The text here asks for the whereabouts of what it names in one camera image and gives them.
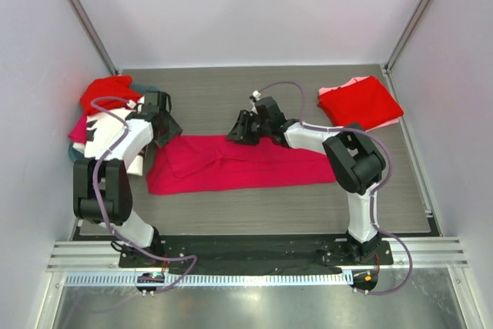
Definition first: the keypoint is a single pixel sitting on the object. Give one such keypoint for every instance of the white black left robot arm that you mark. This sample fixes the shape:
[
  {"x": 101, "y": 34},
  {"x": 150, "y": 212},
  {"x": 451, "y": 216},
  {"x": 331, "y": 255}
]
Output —
[{"x": 101, "y": 191}]

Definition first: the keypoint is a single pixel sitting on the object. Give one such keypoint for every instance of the right aluminium frame post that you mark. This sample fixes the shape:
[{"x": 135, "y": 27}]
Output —
[{"x": 412, "y": 24}]

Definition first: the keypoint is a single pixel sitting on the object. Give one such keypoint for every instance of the aluminium front rail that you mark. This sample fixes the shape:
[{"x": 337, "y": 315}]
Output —
[{"x": 426, "y": 252}]

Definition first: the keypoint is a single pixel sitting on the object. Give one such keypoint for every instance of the aluminium frame post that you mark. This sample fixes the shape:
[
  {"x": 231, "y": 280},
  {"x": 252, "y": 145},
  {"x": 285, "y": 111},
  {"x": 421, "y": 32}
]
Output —
[
  {"x": 93, "y": 36},
  {"x": 412, "y": 24}
]

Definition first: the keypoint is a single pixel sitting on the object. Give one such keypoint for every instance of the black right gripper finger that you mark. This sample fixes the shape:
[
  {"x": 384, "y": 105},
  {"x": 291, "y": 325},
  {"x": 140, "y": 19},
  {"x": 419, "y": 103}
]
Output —
[
  {"x": 250, "y": 141},
  {"x": 243, "y": 127}
]

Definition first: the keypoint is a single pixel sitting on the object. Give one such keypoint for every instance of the magenta pink t shirt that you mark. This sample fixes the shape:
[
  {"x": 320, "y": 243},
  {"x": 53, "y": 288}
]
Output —
[{"x": 191, "y": 164}]

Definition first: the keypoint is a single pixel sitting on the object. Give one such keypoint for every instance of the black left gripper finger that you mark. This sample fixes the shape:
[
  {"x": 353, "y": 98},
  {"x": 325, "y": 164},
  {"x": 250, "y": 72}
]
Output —
[
  {"x": 161, "y": 138},
  {"x": 169, "y": 128}
]

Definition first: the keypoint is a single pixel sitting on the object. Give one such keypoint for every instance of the left aluminium frame post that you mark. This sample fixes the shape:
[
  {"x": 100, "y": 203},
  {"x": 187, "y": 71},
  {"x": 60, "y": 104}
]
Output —
[{"x": 93, "y": 36}]

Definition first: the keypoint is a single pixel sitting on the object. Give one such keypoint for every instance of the slotted white cable duct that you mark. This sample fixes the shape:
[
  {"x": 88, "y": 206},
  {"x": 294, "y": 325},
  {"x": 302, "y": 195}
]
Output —
[{"x": 155, "y": 279}]

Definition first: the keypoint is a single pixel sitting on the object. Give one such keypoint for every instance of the red t shirt in basket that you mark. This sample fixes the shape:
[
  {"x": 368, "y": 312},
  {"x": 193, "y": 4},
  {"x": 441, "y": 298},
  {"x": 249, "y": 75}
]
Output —
[{"x": 118, "y": 87}]

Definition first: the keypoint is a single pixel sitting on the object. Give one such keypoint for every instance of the white black printed t shirt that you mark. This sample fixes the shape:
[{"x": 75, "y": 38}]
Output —
[{"x": 101, "y": 130}]

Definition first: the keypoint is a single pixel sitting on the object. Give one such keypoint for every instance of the folded red t shirt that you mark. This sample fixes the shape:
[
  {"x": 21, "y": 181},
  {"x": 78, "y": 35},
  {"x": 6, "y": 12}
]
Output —
[{"x": 358, "y": 105}]

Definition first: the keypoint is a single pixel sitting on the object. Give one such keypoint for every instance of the teal laundry basket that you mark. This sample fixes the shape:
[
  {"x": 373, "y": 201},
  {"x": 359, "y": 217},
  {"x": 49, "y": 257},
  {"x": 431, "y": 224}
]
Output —
[{"x": 74, "y": 154}]

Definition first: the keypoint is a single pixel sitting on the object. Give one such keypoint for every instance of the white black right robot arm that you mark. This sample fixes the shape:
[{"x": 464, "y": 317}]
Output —
[{"x": 356, "y": 162}]

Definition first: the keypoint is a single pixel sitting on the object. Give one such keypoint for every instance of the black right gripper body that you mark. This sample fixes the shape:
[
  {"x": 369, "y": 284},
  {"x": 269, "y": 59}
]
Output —
[{"x": 250, "y": 127}]

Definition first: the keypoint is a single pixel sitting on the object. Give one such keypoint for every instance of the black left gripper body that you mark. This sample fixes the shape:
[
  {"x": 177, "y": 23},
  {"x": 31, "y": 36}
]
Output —
[{"x": 170, "y": 126}]

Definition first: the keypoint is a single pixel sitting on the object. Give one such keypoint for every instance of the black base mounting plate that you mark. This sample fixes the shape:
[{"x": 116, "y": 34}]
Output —
[{"x": 268, "y": 255}]

